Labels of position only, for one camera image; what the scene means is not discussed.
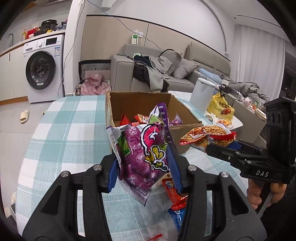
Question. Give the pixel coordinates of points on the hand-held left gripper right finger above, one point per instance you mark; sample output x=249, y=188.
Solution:
x=174, y=166

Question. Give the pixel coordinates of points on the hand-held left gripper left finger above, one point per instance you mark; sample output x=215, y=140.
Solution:
x=113, y=171

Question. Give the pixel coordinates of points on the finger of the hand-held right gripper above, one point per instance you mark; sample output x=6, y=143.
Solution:
x=222, y=151
x=234, y=144

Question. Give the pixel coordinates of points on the orange noodle snack bag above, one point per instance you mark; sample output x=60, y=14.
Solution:
x=208, y=134

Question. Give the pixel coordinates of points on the red cookie packet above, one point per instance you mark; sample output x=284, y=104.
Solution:
x=173, y=194

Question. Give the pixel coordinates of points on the purple candy bag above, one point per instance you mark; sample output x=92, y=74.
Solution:
x=176, y=121
x=138, y=157

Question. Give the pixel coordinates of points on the blue cookie packet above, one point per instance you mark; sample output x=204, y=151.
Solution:
x=177, y=219

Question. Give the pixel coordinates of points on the small red snack packet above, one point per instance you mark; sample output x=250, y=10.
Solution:
x=141, y=118

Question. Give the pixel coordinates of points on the brown cardboard box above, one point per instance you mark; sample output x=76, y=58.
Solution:
x=138, y=104

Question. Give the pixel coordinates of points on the white packet with red edges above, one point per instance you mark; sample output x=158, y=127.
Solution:
x=156, y=238

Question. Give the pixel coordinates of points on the person's right hand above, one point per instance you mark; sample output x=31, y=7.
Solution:
x=253, y=192

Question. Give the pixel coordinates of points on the pile of oranges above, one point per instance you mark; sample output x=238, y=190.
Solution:
x=226, y=121

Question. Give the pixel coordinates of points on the beige bowl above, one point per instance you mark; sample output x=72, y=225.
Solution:
x=260, y=113

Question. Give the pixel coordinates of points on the beige low table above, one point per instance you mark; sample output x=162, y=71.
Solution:
x=249, y=118

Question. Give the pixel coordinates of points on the yellow plastic bag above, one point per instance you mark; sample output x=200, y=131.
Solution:
x=220, y=107

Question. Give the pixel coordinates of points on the teal checked tablecloth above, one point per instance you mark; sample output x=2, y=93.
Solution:
x=69, y=139

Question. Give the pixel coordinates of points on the small black device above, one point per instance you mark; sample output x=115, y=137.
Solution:
x=225, y=89

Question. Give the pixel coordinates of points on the grey blanket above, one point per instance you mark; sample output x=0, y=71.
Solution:
x=249, y=88

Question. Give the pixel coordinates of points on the white trash bin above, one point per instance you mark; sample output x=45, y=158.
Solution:
x=201, y=93

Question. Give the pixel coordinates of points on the light blue cushion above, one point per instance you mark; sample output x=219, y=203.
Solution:
x=209, y=74

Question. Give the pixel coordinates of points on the white curtain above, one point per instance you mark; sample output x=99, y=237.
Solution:
x=259, y=55

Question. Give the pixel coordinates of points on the pink cloth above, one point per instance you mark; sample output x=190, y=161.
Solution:
x=94, y=84

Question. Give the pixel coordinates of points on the light grey pillow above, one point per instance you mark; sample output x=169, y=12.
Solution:
x=186, y=68

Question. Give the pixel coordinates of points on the grey jacket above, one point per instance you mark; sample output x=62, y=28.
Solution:
x=158, y=71

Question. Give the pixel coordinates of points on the grey sofa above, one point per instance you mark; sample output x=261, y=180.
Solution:
x=120, y=71

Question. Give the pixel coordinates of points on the black clothing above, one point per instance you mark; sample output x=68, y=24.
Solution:
x=141, y=69

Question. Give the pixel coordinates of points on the beige slipper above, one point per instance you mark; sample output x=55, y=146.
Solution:
x=24, y=117

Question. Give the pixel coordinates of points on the dark grey pillow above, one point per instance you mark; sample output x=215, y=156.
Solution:
x=171, y=60

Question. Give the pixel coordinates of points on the black patterned laundry basket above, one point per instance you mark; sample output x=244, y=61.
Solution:
x=94, y=66

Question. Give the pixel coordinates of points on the white washing machine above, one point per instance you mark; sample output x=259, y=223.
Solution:
x=44, y=69

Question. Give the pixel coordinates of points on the white kitchen counter cabinet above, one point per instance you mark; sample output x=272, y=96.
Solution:
x=9, y=76

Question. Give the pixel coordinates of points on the grey plastic bag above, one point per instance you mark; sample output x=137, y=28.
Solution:
x=62, y=25

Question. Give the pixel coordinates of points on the black pressure cooker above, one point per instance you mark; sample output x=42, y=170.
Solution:
x=48, y=26

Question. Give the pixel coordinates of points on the red box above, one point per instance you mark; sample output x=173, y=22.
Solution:
x=33, y=33

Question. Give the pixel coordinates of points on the yellow bottle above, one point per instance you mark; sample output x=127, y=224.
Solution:
x=23, y=36

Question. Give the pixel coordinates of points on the kitchen faucet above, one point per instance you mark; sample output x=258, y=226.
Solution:
x=12, y=37

